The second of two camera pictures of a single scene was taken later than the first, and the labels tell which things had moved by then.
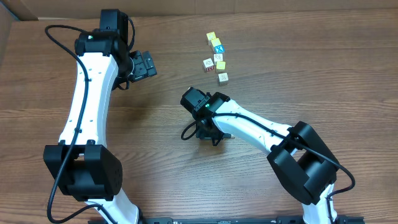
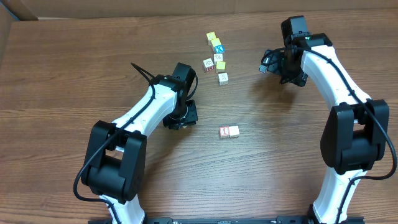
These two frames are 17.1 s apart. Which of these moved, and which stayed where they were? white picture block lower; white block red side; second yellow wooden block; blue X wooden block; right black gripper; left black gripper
Moved: left black gripper; right black gripper
Stayed: second yellow wooden block; blue X wooden block; white picture block lower; white block red side
